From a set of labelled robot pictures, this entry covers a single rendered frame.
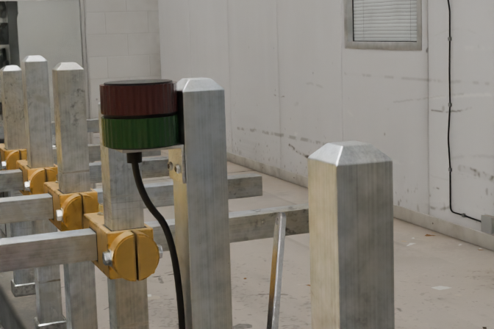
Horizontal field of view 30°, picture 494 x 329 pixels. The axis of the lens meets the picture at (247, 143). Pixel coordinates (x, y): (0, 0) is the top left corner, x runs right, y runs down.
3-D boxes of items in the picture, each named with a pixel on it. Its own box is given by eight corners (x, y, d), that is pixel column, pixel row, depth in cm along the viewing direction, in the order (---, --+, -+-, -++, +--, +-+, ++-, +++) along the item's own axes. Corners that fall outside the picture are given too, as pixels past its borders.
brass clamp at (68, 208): (84, 213, 131) (82, 178, 131) (107, 231, 119) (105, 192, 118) (40, 217, 129) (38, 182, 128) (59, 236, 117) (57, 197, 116)
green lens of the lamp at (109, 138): (166, 136, 76) (165, 109, 76) (190, 144, 71) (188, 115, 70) (94, 142, 74) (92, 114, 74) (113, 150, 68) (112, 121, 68)
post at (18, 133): (35, 319, 174) (19, 64, 168) (38, 324, 171) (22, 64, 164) (16, 322, 172) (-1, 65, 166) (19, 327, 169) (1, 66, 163)
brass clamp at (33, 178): (51, 186, 154) (49, 157, 154) (67, 200, 142) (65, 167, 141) (13, 190, 152) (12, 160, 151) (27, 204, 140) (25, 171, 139)
